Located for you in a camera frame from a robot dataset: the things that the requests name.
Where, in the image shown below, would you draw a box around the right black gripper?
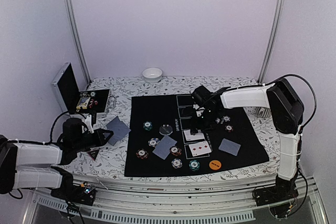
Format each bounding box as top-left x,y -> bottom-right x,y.
189,109 -> 220,135

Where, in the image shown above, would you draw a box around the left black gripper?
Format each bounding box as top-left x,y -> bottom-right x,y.
73,128 -> 113,153

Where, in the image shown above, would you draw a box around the white chip cluster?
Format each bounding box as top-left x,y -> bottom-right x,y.
216,118 -> 224,124
223,116 -> 230,122

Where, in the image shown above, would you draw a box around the red chip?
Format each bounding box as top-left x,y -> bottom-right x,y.
136,149 -> 149,159
225,125 -> 233,132
170,146 -> 182,156

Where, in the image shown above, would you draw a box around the face-up community card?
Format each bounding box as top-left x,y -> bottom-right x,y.
183,130 -> 205,142
188,141 -> 212,157

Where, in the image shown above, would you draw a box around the blue card deck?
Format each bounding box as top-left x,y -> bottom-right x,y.
106,116 -> 131,145

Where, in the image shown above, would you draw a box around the face-down card big blind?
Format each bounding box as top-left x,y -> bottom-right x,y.
218,138 -> 241,156

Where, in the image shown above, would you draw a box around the clear dealer button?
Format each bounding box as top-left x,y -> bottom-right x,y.
159,124 -> 173,136

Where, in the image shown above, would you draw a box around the orange big blind button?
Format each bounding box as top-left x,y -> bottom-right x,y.
209,160 -> 222,170

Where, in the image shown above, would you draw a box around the green chip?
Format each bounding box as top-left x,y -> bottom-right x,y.
189,160 -> 200,172
143,121 -> 153,131

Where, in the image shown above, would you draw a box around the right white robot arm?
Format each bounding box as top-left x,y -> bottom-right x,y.
191,78 -> 304,201

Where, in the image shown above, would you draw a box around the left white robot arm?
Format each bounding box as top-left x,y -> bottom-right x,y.
1,114 -> 114,200

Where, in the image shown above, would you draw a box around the black triangular marker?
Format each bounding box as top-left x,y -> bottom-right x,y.
87,149 -> 100,161

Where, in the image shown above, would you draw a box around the silver poker chip case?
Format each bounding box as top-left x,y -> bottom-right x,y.
51,62 -> 117,118

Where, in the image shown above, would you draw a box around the white ribbed cup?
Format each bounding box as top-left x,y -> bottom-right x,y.
256,107 -> 271,118

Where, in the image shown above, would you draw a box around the black poker mat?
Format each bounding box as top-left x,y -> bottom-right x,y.
124,94 -> 269,177

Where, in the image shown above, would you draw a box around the white ceramic bowl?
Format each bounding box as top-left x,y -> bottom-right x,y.
142,68 -> 163,83

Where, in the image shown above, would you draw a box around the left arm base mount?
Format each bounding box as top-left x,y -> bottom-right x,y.
50,183 -> 97,206

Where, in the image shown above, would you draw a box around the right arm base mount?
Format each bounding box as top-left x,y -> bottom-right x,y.
252,176 -> 299,206

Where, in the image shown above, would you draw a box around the right aluminium frame post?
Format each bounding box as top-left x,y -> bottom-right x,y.
257,0 -> 285,83

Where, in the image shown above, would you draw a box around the aluminium frame post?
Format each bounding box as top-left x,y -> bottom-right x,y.
64,0 -> 92,86
257,0 -> 285,83

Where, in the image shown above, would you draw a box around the left aluminium frame post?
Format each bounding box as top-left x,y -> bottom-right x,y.
64,0 -> 92,86

